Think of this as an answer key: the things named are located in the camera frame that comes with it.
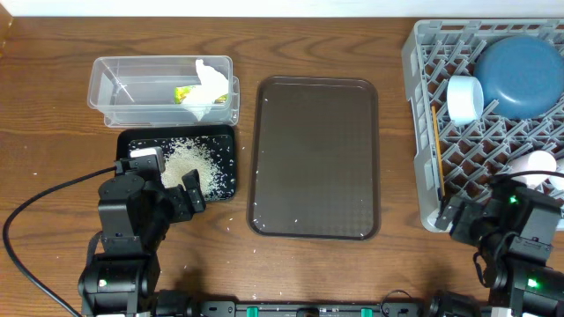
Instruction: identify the yellow green snack wrapper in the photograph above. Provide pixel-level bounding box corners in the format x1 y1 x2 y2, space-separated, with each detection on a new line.
174 85 228 105

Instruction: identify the pink cup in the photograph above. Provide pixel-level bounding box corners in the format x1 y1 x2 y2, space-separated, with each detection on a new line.
508 151 557 188

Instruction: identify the wooden chopstick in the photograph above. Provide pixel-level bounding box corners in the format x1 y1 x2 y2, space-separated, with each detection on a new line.
431 106 446 199

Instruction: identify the white napkin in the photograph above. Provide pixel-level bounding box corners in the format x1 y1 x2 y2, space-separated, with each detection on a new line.
174 59 229 122

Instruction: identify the light blue rice bowl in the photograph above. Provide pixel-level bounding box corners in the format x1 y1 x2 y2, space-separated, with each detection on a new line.
447 76 484 126

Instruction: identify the dark blue plate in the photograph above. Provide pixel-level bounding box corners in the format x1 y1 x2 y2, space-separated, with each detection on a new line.
473 36 563 120

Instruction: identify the light green cup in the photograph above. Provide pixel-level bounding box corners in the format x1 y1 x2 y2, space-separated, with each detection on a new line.
549 158 564 191

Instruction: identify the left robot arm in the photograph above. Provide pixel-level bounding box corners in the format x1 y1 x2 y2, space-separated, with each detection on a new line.
78 170 206 316

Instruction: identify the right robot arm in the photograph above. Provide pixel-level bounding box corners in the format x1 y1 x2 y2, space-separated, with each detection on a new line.
435 181 563 316

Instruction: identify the grey dishwasher rack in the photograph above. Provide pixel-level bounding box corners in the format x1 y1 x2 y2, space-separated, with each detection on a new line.
402 18 563 232

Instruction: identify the spilled rice pile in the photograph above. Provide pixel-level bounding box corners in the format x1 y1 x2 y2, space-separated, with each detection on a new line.
127 136 234 199

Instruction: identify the black tray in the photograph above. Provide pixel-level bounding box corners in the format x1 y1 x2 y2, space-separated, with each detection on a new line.
116 125 236 202

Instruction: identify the clear plastic bin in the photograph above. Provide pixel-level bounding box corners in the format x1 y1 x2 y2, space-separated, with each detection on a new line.
87 55 241 129

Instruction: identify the brown serving tray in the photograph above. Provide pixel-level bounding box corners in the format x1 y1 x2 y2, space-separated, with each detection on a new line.
247 76 381 241

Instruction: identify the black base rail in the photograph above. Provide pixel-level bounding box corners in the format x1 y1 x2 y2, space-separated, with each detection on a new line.
153 289 486 317

